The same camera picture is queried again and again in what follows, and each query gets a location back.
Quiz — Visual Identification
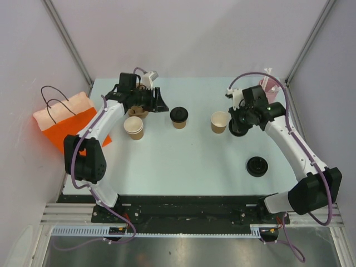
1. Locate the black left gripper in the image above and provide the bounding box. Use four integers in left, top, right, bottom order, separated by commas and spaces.
131, 86, 169, 113

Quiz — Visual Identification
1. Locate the brown paper cup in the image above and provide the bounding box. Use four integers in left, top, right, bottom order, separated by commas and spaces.
211, 111, 229, 134
172, 120, 187, 129

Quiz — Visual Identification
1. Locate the black cup lid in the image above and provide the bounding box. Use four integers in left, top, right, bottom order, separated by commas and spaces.
228, 119, 249, 137
170, 106, 189, 123

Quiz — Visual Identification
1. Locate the stack of brown paper cups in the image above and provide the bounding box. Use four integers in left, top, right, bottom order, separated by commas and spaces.
123, 116, 144, 140

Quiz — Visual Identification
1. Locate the stack of black lids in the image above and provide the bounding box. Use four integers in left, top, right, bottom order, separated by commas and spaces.
246, 156, 268, 177

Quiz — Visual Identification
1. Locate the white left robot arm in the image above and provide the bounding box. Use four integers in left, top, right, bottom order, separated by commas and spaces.
63, 71, 169, 223

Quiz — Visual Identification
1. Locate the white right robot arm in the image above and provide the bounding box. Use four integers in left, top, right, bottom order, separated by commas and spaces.
226, 86, 342, 223

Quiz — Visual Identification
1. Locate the brown pulp cup carrier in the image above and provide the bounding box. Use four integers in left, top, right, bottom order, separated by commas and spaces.
127, 106, 149, 119

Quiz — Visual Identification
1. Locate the pink cylindrical holder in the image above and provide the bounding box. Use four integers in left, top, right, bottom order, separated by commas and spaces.
263, 78, 280, 103

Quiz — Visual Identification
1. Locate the white stirrer stick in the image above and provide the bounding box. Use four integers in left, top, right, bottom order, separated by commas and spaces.
261, 67, 275, 92

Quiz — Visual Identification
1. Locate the orange paper bag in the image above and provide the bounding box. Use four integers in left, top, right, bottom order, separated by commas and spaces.
33, 92, 97, 153

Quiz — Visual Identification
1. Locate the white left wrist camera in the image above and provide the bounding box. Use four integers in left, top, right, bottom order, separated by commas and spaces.
142, 71, 159, 90

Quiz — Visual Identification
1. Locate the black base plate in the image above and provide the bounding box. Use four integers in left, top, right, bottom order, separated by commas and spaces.
57, 194, 326, 225

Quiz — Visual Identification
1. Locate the white cable duct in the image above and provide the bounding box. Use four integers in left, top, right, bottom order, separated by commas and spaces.
51, 225, 261, 239

